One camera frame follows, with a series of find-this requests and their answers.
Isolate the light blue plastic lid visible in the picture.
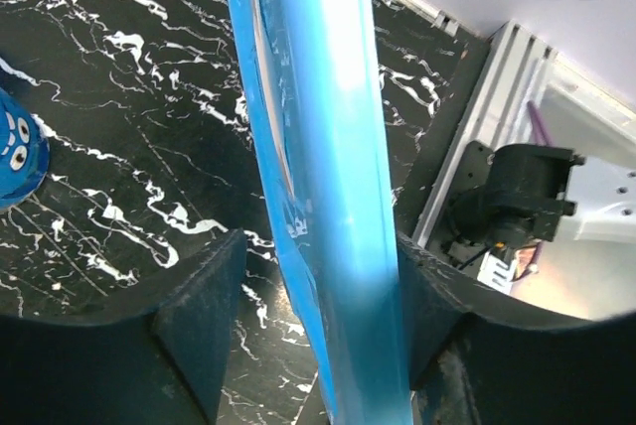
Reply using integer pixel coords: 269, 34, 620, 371
228, 0, 413, 424

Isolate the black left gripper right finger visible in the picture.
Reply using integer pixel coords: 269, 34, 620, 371
397, 233, 635, 424

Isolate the wrapped tissue paper roll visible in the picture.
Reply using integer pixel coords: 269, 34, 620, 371
1, 89, 50, 212

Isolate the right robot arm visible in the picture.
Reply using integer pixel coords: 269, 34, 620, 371
373, 0, 590, 273

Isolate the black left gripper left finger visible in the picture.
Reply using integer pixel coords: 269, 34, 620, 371
1, 229, 246, 424

